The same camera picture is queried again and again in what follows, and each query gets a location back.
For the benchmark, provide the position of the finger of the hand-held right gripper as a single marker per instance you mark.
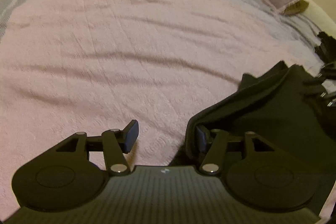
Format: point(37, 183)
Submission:
point(326, 47)
point(329, 74)

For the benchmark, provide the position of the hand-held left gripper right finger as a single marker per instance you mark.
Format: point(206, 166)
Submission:
point(200, 138)

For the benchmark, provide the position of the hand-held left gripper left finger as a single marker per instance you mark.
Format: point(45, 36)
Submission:
point(131, 134)

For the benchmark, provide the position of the black sweater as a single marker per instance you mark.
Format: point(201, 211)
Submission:
point(262, 108)

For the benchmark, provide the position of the cream upholstered headboard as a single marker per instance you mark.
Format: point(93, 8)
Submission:
point(323, 19)

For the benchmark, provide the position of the pink and grey bedspread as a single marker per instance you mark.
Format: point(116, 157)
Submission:
point(105, 56)

